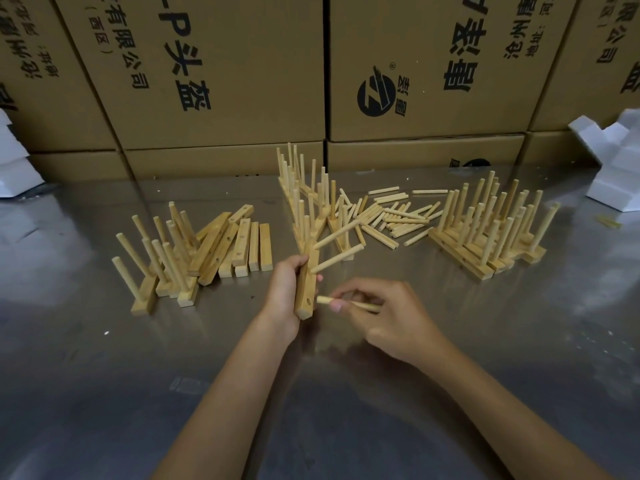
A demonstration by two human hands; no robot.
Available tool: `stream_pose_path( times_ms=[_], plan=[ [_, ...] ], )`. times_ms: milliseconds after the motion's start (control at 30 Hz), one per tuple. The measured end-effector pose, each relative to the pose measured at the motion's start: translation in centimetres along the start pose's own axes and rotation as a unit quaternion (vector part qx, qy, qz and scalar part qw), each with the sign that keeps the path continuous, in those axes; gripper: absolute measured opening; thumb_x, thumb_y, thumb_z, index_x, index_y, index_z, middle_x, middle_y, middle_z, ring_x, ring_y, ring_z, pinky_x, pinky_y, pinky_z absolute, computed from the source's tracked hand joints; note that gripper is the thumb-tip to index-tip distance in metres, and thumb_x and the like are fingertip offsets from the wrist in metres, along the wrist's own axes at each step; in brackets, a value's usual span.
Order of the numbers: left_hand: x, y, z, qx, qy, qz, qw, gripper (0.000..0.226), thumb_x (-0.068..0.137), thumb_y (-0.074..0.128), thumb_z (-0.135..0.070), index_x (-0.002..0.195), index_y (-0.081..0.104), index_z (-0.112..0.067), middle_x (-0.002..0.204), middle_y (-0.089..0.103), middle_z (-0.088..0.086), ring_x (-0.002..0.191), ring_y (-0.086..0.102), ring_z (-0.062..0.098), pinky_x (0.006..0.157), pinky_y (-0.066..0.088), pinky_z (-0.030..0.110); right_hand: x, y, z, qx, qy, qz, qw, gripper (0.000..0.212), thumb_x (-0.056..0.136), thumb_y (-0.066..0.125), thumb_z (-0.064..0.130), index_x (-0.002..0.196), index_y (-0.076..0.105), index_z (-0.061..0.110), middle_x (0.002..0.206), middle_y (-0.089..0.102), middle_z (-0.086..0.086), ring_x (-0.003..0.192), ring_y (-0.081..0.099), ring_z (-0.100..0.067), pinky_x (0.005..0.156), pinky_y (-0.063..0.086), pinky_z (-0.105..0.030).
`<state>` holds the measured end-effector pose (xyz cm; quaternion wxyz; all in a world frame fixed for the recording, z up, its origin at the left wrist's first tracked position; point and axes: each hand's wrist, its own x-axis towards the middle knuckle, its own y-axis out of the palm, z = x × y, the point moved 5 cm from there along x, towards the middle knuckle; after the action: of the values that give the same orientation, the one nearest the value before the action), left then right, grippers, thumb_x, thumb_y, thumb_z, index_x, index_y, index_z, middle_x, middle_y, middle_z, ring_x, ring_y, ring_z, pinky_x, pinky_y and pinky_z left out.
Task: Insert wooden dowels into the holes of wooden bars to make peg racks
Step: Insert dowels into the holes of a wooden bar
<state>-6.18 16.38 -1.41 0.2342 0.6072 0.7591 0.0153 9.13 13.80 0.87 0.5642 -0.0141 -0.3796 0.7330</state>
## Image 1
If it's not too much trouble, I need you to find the person's left forearm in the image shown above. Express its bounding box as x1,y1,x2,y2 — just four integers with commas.
152,319,301,480

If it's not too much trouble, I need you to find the pile of drilled wooden bars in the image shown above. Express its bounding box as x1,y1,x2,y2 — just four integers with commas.
187,204,273,287

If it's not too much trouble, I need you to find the person's left hand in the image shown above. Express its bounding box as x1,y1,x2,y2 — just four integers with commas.
262,254,323,345

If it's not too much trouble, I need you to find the stack of white foam blocks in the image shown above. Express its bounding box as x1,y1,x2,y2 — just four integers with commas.
568,108,640,213
0,107,45,198

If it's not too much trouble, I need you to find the person's right forearm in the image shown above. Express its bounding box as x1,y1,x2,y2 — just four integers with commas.
417,344,616,480

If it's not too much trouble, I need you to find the person's right hand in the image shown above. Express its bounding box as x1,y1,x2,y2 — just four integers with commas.
327,277,449,368

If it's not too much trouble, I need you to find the stack of brown cardboard boxes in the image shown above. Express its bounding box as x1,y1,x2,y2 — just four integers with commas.
0,0,640,183

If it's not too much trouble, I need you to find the shiny metal table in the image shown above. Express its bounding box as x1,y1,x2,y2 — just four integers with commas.
0,164,640,480

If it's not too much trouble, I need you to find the pile of wooden dowels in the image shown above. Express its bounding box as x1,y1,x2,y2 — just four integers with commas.
339,185,449,251

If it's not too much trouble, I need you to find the clear tape patch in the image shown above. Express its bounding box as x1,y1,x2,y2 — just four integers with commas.
169,376,211,395

